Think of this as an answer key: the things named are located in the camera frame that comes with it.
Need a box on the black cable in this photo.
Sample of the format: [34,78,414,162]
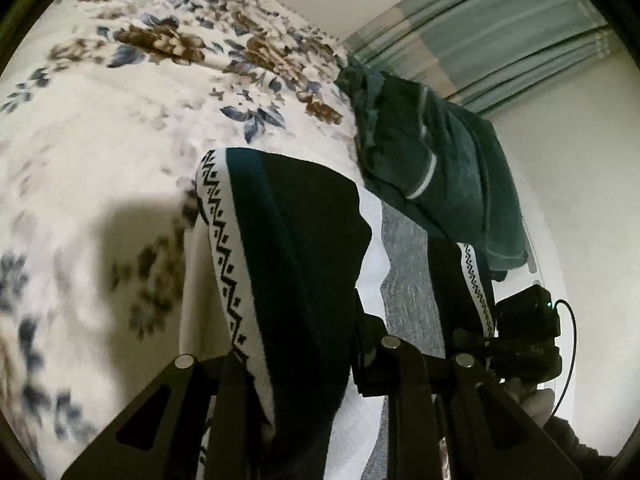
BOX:
[547,299,579,418]

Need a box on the black garment with zigzag trim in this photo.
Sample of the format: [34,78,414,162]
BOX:
[179,147,501,480]

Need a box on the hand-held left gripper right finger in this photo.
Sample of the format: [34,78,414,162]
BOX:
[354,290,584,480]

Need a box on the person's right hand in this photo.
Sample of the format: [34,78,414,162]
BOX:
[502,379,557,428]

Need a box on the dark green striped clothing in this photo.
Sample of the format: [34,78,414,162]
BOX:
[334,56,532,282]

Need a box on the teal striped curtain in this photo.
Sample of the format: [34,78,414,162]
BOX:
[344,0,628,117]

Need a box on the floral printed blanket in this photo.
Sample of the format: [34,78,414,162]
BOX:
[0,0,362,480]

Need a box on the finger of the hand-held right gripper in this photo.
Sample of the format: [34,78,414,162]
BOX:
[451,326,501,356]

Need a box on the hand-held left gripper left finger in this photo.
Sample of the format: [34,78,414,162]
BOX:
[60,354,266,480]

